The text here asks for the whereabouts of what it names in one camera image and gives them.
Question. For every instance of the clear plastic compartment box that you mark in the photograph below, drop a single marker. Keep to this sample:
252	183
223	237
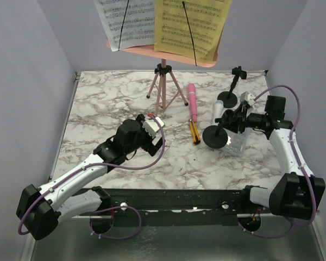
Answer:
236	143

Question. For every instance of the pink microphone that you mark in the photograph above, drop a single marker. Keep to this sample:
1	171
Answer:
191	90

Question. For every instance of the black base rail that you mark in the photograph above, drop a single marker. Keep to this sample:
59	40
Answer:
130	207

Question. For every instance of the white sheet music page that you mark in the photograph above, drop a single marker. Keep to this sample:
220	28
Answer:
127	23

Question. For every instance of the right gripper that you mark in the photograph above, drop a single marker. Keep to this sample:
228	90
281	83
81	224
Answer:
239	121

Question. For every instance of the yellow sheet music page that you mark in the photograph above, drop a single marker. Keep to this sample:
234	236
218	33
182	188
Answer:
190	28

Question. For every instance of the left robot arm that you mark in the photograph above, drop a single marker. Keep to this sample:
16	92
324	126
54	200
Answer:
84	174

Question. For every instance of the pink tripod music stand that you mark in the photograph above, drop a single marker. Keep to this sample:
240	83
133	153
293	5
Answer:
161	72

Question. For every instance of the black microphone stand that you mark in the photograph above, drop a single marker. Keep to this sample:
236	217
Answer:
228	98
216	136

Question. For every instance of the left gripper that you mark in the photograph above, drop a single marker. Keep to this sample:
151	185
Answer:
150	147

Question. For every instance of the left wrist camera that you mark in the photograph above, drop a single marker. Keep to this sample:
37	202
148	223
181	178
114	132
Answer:
152	125

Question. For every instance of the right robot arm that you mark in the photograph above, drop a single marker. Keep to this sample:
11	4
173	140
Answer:
288	163

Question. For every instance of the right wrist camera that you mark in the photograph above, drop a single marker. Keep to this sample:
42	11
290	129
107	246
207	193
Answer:
248	100

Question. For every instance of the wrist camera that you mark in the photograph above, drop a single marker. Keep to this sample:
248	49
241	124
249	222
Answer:
248	100
152	125

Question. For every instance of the yellow utility knife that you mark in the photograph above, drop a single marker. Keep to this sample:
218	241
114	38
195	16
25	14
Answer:
194	132

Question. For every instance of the white microphone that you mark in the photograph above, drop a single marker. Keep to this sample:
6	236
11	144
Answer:
217	112

